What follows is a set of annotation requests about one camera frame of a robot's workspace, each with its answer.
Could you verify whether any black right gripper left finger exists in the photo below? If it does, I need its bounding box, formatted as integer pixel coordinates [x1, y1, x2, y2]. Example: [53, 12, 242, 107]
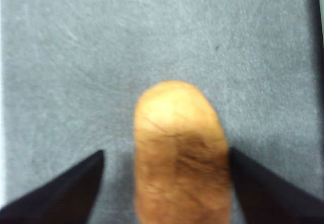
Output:
[0, 150, 105, 224]

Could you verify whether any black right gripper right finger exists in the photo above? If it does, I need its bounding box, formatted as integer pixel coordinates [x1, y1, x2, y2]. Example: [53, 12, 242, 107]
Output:
[228, 146, 324, 224]

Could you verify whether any brown potato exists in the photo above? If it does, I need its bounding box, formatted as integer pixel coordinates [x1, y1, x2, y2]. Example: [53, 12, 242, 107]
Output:
[132, 80, 233, 224]

